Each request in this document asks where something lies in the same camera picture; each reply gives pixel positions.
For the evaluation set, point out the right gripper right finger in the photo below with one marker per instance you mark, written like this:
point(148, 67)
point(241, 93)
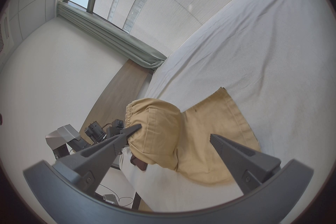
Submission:
point(246, 165)

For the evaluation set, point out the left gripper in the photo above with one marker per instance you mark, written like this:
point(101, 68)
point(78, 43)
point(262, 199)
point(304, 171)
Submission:
point(114, 132)

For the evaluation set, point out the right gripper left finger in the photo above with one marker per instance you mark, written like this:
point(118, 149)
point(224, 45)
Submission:
point(86, 165)

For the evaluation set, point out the tan shorts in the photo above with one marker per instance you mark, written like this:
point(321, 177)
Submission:
point(162, 125)

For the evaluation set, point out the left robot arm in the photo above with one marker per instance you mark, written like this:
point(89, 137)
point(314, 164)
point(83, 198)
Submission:
point(63, 136)

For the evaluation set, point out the bed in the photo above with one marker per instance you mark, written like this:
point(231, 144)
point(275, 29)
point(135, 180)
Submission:
point(249, 60)

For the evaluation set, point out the brown garment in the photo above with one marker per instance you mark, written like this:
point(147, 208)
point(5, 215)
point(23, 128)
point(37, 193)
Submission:
point(139, 164)

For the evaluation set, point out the grey-green curtain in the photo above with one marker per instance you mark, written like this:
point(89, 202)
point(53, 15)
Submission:
point(112, 36)

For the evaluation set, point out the white ceiling air vent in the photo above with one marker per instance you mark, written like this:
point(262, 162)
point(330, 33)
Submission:
point(5, 34)

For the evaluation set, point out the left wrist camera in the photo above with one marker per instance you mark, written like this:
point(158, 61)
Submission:
point(117, 123)

